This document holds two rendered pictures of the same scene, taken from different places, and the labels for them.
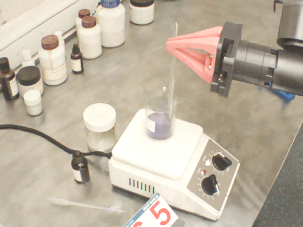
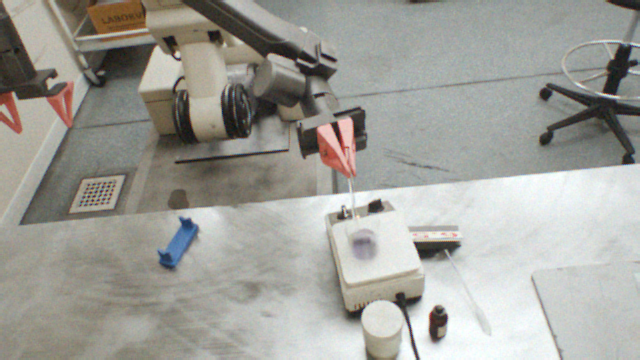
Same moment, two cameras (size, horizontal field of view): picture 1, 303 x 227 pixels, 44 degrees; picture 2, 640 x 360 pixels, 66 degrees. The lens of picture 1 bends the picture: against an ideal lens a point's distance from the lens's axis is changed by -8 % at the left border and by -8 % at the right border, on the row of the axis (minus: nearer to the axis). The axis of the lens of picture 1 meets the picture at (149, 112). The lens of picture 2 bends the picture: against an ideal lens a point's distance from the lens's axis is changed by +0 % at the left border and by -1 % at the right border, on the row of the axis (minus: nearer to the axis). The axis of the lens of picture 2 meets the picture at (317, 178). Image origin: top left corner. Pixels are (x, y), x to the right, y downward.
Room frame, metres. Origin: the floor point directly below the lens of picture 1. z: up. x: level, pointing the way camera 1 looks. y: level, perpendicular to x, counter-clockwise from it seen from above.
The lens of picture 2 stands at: (0.71, 0.38, 1.48)
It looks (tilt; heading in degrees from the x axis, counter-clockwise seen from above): 45 degrees down; 245
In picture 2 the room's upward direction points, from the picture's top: 10 degrees counter-clockwise
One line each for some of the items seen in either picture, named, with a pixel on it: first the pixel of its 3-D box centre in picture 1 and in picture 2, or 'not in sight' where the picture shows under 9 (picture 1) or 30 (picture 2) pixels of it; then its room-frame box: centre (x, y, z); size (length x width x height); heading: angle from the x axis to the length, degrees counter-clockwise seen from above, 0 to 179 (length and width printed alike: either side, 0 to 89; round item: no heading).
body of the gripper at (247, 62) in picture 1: (248, 62); (327, 122); (0.44, -0.13, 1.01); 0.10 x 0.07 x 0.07; 163
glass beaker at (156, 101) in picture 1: (160, 114); (361, 236); (0.47, -0.02, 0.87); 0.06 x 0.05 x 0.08; 167
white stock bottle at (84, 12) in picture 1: (85, 25); not in sight; (0.88, 0.17, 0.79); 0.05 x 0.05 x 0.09
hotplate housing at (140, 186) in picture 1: (171, 163); (371, 249); (0.44, -0.04, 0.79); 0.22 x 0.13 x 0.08; 68
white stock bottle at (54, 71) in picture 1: (52, 59); not in sight; (0.72, 0.22, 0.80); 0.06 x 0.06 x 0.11
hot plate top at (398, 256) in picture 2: (158, 141); (374, 246); (0.45, -0.02, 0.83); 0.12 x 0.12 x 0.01; 68
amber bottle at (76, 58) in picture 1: (76, 57); not in sight; (0.75, 0.17, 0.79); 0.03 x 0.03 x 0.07
